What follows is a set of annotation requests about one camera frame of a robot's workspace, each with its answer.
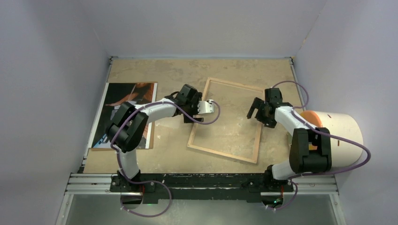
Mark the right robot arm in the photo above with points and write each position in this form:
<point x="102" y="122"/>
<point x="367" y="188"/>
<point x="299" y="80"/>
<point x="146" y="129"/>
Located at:
<point x="310" y="150"/>

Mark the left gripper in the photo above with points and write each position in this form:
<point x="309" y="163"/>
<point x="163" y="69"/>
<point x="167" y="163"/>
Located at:
<point x="197" y="97"/>

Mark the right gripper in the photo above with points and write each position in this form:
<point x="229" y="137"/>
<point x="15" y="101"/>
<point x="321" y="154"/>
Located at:
<point x="259" y="103"/>

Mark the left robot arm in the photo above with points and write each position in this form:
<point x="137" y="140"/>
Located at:
<point x="126" y="148"/>

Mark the wooden picture frame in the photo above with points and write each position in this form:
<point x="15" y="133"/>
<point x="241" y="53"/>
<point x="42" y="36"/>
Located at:
<point x="233" y="135"/>

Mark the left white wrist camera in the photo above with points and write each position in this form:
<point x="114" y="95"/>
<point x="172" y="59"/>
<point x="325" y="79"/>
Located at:
<point x="205" y="107"/>

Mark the aluminium rail frame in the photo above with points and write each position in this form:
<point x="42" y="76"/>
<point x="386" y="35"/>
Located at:
<point x="98" y="184"/>

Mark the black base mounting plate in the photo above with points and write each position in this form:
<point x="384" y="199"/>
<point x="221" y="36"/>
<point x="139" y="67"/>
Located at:
<point x="249" y="187"/>

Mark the glossy photo print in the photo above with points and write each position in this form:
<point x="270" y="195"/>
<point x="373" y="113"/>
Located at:
<point x="118" y="102"/>

